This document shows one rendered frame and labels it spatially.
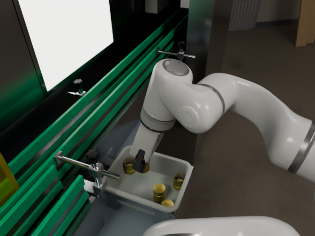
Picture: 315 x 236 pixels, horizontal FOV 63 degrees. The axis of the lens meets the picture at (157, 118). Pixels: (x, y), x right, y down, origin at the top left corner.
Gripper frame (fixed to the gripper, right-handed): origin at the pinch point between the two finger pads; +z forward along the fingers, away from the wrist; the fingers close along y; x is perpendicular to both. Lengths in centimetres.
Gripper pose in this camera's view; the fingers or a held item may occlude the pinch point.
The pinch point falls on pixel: (142, 159)
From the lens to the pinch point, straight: 66.3
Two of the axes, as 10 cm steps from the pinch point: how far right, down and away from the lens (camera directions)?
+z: -2.4, 6.9, 6.8
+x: 9.0, 4.2, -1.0
